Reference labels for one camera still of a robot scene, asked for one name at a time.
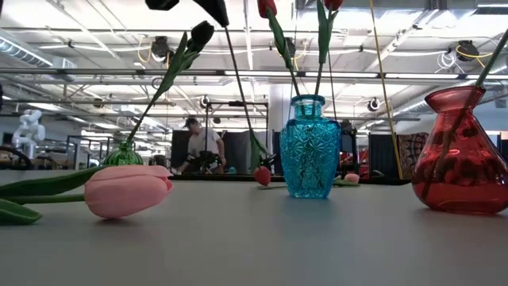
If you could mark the black artificial tulip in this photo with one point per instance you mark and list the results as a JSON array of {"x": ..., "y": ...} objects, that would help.
[
  {"x": 192, "y": 44},
  {"x": 202, "y": 32}
]

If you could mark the black metal frame stand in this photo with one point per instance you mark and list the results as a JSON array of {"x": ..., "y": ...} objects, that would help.
[{"x": 237, "y": 104}]

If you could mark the green glass vase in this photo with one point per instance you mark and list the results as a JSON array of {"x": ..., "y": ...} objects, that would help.
[{"x": 123, "y": 158}]

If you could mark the blue glass vase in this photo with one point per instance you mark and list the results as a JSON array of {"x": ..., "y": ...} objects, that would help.
[{"x": 309, "y": 159}]

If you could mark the pink artificial tulip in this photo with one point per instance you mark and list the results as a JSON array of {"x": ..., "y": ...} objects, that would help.
[
  {"x": 127, "y": 192},
  {"x": 492, "y": 57},
  {"x": 352, "y": 178}
]

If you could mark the black curtain partition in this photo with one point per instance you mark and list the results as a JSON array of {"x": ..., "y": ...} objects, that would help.
[{"x": 238, "y": 153}]

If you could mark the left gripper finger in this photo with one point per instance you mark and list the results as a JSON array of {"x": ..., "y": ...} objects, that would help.
[
  {"x": 162, "y": 4},
  {"x": 216, "y": 8}
]

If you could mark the person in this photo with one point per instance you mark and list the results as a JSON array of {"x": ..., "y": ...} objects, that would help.
[{"x": 204, "y": 143}]

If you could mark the patterned fabric panel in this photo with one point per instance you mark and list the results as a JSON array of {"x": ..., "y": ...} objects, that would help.
[{"x": 412, "y": 153}]

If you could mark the black partition panel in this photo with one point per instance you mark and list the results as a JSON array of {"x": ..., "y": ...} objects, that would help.
[{"x": 383, "y": 155}]

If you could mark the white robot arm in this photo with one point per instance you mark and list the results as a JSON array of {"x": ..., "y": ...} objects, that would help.
[{"x": 28, "y": 133}]

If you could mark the black metal table frame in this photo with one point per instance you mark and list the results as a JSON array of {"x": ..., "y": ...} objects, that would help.
[{"x": 234, "y": 177}]

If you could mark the red glass vase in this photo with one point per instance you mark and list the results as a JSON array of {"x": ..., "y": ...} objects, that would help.
[{"x": 456, "y": 167}]

